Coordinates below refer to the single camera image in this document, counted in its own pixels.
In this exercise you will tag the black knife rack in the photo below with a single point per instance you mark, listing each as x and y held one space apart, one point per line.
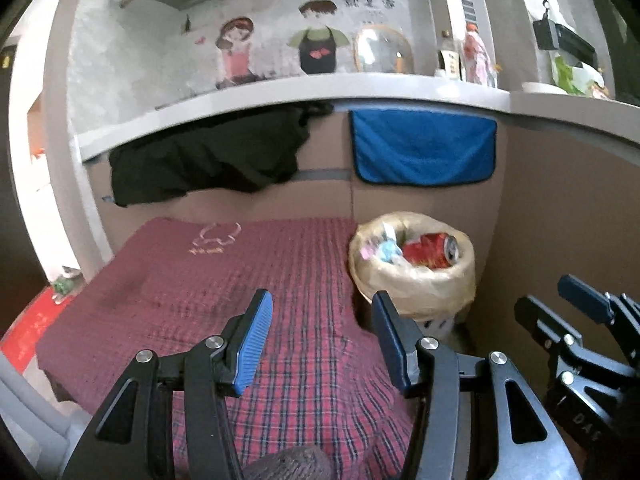
570 37

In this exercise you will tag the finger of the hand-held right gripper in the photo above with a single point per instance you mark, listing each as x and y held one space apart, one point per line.
585 292
545 321

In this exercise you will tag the yellowish plastic bin liner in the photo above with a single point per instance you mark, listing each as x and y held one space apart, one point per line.
415 285

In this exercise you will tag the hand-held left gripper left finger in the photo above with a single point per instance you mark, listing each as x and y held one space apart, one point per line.
255 345

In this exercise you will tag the red drink can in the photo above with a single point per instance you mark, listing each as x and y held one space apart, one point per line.
427 250

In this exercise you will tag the dark sauce bottle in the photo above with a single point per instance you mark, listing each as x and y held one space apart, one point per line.
450 62

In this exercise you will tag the grey knit garment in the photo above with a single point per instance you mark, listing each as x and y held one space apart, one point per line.
290 465

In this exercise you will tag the white bowl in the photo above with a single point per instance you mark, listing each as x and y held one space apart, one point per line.
537 88

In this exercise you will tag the blue towel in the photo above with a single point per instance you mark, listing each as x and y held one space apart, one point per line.
425 147

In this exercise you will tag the red floor mat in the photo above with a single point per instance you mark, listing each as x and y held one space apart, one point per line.
30 330

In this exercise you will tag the green white plastic bag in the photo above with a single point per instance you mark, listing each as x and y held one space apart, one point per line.
565 77

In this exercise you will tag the red plaid cloth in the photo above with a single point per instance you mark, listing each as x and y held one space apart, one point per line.
200 285

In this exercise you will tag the grey chair frame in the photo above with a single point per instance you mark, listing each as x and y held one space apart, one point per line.
35 410

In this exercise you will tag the red-wrapped plastic bottle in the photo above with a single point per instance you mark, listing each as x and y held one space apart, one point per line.
476 57

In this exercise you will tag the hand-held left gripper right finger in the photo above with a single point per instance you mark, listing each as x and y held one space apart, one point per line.
391 347

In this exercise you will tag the white blue wrapper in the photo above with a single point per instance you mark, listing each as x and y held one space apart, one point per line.
389 252

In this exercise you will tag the black cloth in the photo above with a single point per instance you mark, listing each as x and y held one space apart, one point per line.
210 160

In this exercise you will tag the dark refrigerator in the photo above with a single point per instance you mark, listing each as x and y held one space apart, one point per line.
12 210

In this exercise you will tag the cartoon wall sticker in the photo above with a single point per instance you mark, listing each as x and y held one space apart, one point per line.
315 40

